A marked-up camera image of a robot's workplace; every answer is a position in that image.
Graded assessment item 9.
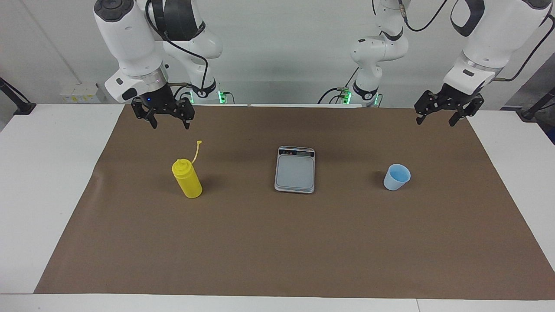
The yellow squeeze bottle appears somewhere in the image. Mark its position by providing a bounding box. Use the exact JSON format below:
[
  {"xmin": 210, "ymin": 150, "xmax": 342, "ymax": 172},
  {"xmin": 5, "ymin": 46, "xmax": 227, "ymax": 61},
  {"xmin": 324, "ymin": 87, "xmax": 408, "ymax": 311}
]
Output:
[{"xmin": 172, "ymin": 140, "xmax": 203, "ymax": 199}]

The light blue plastic cup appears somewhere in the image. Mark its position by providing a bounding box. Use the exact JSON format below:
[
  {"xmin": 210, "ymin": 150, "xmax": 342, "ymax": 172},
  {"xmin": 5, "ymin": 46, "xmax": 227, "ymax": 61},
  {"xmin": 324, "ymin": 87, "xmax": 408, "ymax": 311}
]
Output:
[{"xmin": 383, "ymin": 164, "xmax": 411, "ymax": 191}]

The silver digital kitchen scale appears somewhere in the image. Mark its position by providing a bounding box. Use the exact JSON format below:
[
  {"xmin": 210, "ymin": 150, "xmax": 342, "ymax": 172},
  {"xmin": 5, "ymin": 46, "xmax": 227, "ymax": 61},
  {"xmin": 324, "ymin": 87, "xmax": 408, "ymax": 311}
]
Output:
[{"xmin": 274, "ymin": 146, "xmax": 316, "ymax": 194}]

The black clamp stand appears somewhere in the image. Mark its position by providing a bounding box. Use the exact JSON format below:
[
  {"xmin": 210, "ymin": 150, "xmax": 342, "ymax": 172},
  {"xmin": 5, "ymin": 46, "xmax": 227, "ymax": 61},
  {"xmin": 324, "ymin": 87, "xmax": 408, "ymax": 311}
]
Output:
[
  {"xmin": 516, "ymin": 87, "xmax": 555, "ymax": 120},
  {"xmin": 0, "ymin": 77, "xmax": 36, "ymax": 116}
]

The brown paper table mat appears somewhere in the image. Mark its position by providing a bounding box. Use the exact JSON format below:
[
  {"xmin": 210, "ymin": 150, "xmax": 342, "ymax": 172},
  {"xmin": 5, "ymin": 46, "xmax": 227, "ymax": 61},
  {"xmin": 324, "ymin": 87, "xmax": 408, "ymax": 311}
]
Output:
[{"xmin": 34, "ymin": 104, "xmax": 555, "ymax": 300}]

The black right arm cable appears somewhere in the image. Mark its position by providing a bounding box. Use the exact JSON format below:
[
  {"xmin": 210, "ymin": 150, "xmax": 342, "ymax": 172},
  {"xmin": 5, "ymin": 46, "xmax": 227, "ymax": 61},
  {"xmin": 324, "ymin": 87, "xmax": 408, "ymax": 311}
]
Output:
[{"xmin": 145, "ymin": 0, "xmax": 209, "ymax": 100}]

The white wall socket box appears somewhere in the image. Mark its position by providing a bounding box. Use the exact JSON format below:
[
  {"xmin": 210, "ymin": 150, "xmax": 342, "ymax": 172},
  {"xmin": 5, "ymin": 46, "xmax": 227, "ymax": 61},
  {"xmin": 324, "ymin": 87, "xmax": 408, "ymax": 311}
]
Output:
[{"xmin": 60, "ymin": 82, "xmax": 101, "ymax": 104}]

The black base power cable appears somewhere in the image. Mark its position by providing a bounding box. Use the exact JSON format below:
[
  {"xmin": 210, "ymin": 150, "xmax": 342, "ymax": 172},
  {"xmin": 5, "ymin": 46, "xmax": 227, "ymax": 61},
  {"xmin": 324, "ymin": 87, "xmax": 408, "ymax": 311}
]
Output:
[{"xmin": 318, "ymin": 67, "xmax": 360, "ymax": 104}]

